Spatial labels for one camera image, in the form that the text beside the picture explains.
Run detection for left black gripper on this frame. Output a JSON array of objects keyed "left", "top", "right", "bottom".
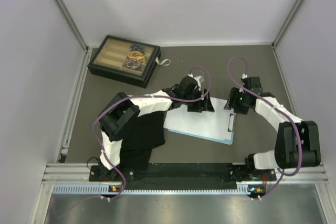
[{"left": 183, "top": 88, "right": 214, "bottom": 112}]

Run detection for white paper sheet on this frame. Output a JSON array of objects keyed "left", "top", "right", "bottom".
[{"left": 163, "top": 97, "right": 234, "bottom": 141}]

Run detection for light blue clipboard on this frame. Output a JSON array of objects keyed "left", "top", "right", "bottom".
[{"left": 166, "top": 103, "right": 236, "bottom": 145}]

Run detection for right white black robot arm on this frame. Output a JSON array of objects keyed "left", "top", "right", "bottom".
[{"left": 224, "top": 75, "right": 321, "bottom": 180}]

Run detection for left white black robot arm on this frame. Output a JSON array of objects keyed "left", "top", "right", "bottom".
[{"left": 92, "top": 74, "right": 209, "bottom": 180}]

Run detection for white ribbon tab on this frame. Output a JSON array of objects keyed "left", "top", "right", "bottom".
[{"left": 155, "top": 57, "right": 171, "bottom": 66}]

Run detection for black cloth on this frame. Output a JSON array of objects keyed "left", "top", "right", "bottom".
[{"left": 119, "top": 111, "right": 165, "bottom": 170}]

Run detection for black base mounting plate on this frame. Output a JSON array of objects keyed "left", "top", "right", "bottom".
[{"left": 88, "top": 163, "right": 278, "bottom": 183}]

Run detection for yellow rubber bands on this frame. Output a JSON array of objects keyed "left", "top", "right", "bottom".
[{"left": 128, "top": 51, "right": 146, "bottom": 63}]

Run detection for black compartment display box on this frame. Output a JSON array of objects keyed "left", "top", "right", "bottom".
[{"left": 88, "top": 35, "right": 161, "bottom": 88}]

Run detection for blue black small items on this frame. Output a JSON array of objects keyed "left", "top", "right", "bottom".
[{"left": 130, "top": 44, "right": 144, "bottom": 52}]

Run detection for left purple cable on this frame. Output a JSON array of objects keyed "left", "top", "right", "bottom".
[{"left": 92, "top": 66, "right": 212, "bottom": 200}]

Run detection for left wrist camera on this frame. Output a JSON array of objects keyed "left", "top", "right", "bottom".
[{"left": 193, "top": 76, "right": 204, "bottom": 91}]

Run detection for dark mixed hair ties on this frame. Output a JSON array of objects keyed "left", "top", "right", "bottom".
[{"left": 125, "top": 60, "right": 141, "bottom": 70}]

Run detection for grey slotted cable duct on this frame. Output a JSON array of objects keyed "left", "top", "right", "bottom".
[{"left": 52, "top": 184, "right": 264, "bottom": 195}]

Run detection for right aluminium corner post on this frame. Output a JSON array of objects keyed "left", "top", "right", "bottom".
[{"left": 271, "top": 0, "right": 304, "bottom": 48}]

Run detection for aluminium corner post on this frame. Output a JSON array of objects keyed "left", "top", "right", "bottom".
[
  {"left": 271, "top": 0, "right": 304, "bottom": 48},
  {"left": 54, "top": 0, "right": 89, "bottom": 51}
]

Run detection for aluminium front frame rail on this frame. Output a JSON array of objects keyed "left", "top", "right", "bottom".
[{"left": 43, "top": 163, "right": 328, "bottom": 184}]

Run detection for left aluminium corner post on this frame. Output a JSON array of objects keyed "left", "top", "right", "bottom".
[{"left": 54, "top": 0, "right": 89, "bottom": 51}]

